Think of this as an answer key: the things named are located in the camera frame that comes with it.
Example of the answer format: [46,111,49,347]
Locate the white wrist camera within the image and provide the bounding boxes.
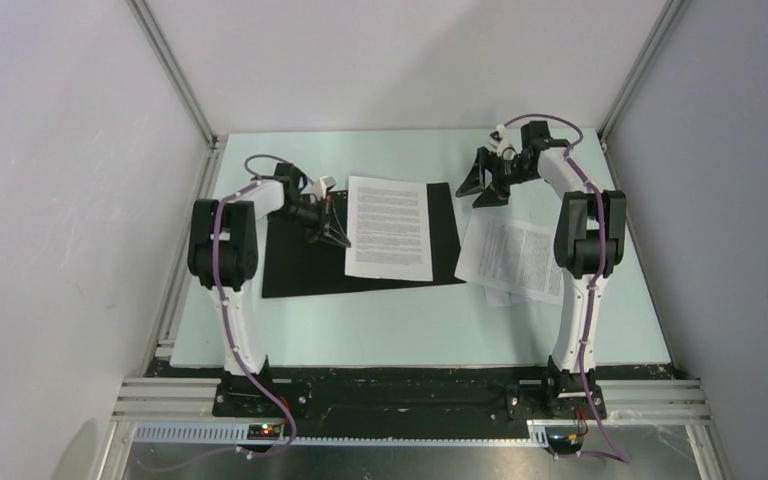
[488,124,517,161]
[311,176,336,200]

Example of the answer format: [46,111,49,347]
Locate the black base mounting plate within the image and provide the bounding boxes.
[145,362,680,440]

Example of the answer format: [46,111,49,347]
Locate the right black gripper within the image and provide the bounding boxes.
[456,146,541,208]

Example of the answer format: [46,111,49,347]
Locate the aluminium corner post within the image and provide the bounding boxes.
[126,0,218,148]
[598,0,690,142]

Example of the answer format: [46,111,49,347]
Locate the white slotted cable duct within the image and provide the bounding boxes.
[134,422,547,448]

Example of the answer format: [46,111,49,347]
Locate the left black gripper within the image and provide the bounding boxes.
[269,195,351,249]

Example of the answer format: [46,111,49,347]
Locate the left aluminium corner post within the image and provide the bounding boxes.
[126,0,218,148]

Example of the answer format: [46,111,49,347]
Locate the small controller board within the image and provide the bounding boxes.
[547,433,586,458]
[246,423,283,440]

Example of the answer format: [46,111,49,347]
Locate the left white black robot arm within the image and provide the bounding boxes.
[187,161,351,416]

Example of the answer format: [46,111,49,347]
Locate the right aluminium corner post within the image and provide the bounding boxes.
[598,0,690,142]

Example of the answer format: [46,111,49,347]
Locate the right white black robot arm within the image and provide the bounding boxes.
[455,114,627,420]

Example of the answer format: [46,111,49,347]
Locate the red black folder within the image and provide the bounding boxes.
[261,183,461,299]

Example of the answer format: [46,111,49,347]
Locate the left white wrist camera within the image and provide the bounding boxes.
[311,176,336,200]

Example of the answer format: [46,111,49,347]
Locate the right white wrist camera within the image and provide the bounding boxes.
[488,124,517,161]

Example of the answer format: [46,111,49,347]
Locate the printed paper sheets stack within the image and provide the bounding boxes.
[455,212,568,306]

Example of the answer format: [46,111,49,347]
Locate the aluminium frame rails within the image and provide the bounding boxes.
[90,377,734,479]

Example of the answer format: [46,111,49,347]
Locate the right small controller board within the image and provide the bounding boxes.
[547,433,586,458]

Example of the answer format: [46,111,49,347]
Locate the left small controller board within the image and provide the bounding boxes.
[246,423,283,440]

